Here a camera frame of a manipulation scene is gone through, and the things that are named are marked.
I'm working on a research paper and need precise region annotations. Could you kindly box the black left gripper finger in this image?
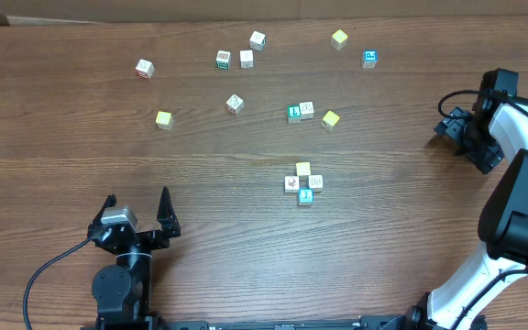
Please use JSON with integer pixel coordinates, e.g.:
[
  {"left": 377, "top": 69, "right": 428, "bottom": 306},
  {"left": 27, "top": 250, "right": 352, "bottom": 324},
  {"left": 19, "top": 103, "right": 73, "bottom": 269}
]
[
  {"left": 157, "top": 186, "right": 181, "bottom": 237},
  {"left": 90, "top": 194, "right": 116, "bottom": 227}
]

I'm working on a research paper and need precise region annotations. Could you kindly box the red bird yellow block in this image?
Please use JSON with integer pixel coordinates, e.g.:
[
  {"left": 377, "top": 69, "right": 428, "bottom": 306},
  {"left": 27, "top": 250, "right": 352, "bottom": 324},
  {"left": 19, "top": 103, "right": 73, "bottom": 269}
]
[{"left": 284, "top": 176, "right": 300, "bottom": 193}]

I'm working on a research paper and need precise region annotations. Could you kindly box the yellow top duck block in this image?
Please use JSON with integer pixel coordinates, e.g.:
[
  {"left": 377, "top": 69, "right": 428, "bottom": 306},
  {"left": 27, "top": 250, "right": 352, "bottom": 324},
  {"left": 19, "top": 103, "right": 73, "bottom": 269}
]
[{"left": 322, "top": 110, "right": 340, "bottom": 131}]

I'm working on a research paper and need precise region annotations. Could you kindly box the blue T wooden block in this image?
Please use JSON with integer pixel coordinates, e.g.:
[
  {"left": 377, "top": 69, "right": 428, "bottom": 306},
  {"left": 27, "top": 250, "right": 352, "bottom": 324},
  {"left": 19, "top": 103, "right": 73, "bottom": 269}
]
[{"left": 298, "top": 188, "right": 314, "bottom": 206}]

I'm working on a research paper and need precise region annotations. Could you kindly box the yellow S wooden block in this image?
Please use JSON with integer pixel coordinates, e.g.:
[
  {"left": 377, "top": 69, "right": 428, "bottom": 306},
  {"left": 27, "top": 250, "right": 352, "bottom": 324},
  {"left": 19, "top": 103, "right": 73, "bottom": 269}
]
[{"left": 295, "top": 161, "right": 312, "bottom": 177}]

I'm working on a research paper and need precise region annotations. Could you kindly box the engraved plain wooden block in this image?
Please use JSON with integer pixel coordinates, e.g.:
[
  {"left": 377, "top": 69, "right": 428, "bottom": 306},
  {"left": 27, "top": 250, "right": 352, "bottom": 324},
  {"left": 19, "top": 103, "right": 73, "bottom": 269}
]
[{"left": 308, "top": 175, "right": 324, "bottom": 192}]

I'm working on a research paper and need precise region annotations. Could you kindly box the green L wooden block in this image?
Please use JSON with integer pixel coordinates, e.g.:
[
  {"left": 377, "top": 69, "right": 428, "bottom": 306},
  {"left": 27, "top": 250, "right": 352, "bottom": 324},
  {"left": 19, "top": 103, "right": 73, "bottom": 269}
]
[{"left": 287, "top": 104, "right": 302, "bottom": 124}]

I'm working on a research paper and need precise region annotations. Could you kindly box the plain I wooden block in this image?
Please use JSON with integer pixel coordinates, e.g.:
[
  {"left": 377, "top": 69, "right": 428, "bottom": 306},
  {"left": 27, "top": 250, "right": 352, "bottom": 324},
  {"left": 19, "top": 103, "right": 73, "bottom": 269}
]
[{"left": 299, "top": 101, "right": 314, "bottom": 120}]

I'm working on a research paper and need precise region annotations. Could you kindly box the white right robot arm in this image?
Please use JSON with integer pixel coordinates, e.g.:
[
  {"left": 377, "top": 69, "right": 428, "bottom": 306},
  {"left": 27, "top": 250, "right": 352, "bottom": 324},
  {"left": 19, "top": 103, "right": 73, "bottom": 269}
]
[{"left": 385, "top": 68, "right": 528, "bottom": 329}]

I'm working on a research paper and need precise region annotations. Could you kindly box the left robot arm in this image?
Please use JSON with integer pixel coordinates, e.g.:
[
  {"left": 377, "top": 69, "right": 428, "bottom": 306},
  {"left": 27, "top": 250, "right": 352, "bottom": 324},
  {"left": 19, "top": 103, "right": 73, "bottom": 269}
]
[{"left": 87, "top": 188, "right": 181, "bottom": 329}]

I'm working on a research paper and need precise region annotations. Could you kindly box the yellow top left block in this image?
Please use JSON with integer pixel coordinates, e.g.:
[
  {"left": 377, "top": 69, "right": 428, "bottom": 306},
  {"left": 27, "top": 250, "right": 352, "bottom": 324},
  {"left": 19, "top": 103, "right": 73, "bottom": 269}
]
[{"left": 155, "top": 111, "right": 173, "bottom": 130}]

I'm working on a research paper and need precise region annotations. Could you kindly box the blue top turtle block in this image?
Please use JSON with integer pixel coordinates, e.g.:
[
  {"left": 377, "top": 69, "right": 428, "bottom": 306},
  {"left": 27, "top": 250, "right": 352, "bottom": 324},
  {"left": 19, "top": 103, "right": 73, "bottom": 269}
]
[{"left": 361, "top": 49, "right": 378, "bottom": 69}]

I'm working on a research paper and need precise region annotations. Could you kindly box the red C wooden block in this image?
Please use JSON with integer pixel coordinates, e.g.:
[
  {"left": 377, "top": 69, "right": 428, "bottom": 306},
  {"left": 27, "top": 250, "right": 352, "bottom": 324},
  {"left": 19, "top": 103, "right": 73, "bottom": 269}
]
[{"left": 225, "top": 94, "right": 245, "bottom": 115}]

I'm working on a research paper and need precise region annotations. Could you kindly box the red U wooden block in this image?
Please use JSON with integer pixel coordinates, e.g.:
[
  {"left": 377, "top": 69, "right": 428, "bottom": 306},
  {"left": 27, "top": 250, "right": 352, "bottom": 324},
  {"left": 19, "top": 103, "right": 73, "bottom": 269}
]
[{"left": 136, "top": 59, "right": 155, "bottom": 79}]

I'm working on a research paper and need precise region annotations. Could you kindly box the yellow top far block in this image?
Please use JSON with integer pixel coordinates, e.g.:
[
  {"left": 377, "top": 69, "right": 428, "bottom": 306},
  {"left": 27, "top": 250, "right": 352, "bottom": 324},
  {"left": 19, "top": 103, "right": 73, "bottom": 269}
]
[{"left": 330, "top": 29, "right": 348, "bottom": 50}]

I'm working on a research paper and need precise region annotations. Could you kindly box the green B wooden block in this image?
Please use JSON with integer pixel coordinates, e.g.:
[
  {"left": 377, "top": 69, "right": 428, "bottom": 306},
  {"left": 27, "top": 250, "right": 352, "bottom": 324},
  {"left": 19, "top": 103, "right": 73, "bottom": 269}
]
[{"left": 215, "top": 50, "right": 231, "bottom": 70}]

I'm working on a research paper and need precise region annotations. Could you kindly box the ice cream wooden block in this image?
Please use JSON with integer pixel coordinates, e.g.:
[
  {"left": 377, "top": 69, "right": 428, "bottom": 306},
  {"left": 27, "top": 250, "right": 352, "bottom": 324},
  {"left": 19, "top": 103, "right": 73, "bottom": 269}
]
[{"left": 239, "top": 49, "right": 254, "bottom": 69}]

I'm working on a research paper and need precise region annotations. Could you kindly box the dark green J wooden block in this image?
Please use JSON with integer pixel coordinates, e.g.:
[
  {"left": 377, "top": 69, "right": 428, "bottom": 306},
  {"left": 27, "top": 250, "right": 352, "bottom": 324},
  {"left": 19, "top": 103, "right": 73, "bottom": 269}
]
[{"left": 249, "top": 31, "right": 266, "bottom": 51}]

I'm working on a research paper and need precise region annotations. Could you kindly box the brown cardboard backdrop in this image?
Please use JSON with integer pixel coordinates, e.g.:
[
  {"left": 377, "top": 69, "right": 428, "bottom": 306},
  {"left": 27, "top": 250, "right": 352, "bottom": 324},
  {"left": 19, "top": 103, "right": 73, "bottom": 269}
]
[{"left": 0, "top": 0, "right": 528, "bottom": 25}]

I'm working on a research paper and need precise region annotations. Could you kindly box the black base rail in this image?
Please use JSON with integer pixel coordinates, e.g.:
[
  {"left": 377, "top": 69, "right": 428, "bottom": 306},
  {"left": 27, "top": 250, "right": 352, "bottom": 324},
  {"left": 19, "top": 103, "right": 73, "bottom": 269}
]
[{"left": 80, "top": 313, "right": 489, "bottom": 330}]

